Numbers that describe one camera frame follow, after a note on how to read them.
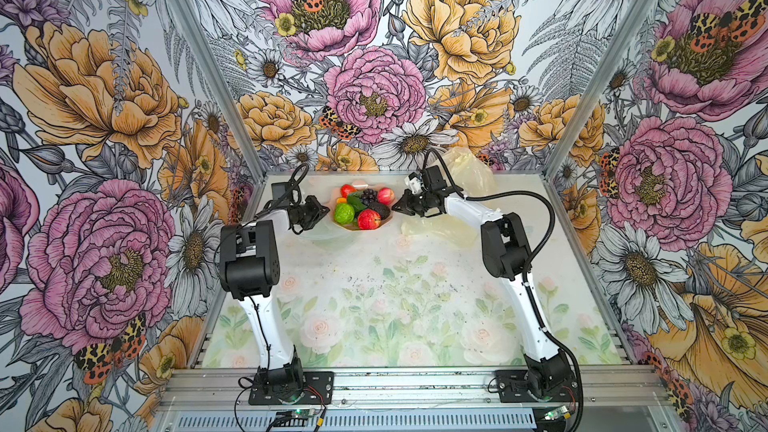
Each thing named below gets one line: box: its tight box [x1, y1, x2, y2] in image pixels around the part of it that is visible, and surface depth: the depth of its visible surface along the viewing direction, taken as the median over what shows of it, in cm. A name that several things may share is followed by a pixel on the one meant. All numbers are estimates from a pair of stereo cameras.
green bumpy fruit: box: [334, 203, 355, 226], surface depth 101 cm
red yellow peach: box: [340, 184, 357, 198], surface depth 110 cm
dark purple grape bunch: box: [362, 188, 378, 205], surface depth 107 cm
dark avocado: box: [367, 201, 391, 220], surface depth 103 cm
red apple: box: [377, 187, 395, 206], surface depth 107 cm
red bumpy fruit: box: [357, 208, 381, 230], surface depth 98 cm
